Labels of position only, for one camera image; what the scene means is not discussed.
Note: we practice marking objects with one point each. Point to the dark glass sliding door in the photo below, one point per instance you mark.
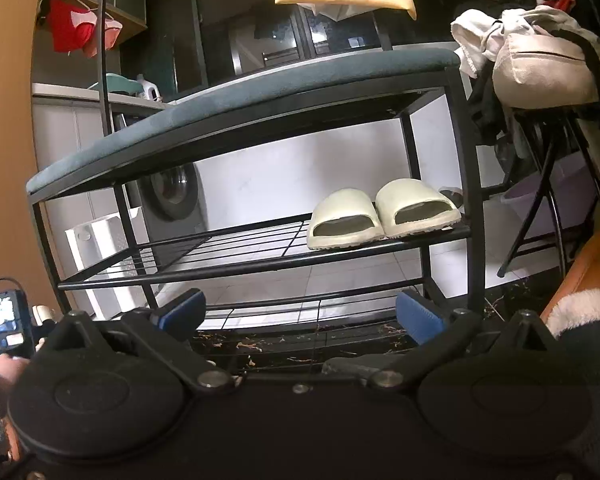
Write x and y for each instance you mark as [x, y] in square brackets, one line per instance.
[230, 35]

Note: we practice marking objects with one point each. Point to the white detergent bottle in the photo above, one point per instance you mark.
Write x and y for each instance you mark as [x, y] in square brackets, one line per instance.
[147, 91]

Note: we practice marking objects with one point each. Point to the white crumpled cloth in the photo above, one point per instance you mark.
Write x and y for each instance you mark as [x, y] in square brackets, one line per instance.
[475, 35]

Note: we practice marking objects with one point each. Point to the black metal shoe rack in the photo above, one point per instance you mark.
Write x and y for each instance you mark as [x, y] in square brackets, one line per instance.
[260, 95]

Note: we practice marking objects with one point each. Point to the white counter cabinet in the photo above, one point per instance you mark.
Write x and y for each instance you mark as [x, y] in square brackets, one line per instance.
[65, 135]

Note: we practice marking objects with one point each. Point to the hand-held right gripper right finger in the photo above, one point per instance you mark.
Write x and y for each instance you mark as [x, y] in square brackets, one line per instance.
[420, 317]

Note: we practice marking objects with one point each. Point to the pink garment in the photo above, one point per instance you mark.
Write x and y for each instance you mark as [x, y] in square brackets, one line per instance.
[107, 35]

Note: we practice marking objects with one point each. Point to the person's black-socked leg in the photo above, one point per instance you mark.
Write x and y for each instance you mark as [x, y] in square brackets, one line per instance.
[595, 360]

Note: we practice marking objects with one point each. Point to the washing machine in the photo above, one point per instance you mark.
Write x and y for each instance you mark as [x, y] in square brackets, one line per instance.
[175, 190]

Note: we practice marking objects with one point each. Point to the purple plastic basin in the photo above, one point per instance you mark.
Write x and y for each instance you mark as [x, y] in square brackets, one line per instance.
[570, 180]

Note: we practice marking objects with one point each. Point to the pale green slide sandal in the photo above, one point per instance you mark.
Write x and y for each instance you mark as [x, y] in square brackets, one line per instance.
[340, 206]
[410, 192]

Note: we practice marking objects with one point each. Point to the orange fur-lined slipper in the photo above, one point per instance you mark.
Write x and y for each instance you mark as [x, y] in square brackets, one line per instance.
[595, 270]

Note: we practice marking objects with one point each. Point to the black folding chair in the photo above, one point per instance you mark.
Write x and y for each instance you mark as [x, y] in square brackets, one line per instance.
[550, 200]

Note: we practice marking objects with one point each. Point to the red garment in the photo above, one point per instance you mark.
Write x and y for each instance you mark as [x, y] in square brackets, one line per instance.
[67, 25]

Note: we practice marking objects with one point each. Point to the black curved pole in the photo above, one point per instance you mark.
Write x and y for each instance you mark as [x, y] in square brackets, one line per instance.
[101, 60]

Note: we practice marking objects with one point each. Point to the person's left hand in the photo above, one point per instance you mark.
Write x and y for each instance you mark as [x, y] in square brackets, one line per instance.
[7, 375]

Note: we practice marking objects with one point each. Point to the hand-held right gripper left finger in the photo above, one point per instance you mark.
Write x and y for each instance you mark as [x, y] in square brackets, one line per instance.
[182, 310]

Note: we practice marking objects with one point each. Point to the white storage box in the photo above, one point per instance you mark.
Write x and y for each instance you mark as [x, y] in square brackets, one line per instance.
[105, 240]

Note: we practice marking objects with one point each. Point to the teal basin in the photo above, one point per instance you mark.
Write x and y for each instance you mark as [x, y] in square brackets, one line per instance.
[120, 82]

